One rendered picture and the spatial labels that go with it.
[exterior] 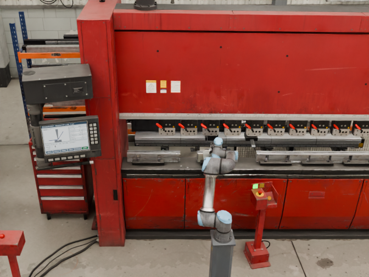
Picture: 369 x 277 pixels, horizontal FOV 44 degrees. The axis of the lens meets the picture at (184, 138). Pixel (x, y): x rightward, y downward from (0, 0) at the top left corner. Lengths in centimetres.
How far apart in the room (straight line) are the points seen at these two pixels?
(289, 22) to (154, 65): 115
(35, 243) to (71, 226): 41
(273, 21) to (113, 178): 194
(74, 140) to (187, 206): 141
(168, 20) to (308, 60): 122
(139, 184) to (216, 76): 126
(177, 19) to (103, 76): 75
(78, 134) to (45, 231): 166
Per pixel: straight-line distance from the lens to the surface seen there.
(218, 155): 393
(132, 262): 464
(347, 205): 487
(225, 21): 381
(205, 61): 393
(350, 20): 404
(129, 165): 437
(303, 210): 477
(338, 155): 464
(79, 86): 357
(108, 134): 402
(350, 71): 423
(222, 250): 374
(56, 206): 506
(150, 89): 403
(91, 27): 366
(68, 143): 376
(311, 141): 479
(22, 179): 593
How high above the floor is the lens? 331
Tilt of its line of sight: 31 degrees down
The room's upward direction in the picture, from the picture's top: 1 degrees clockwise
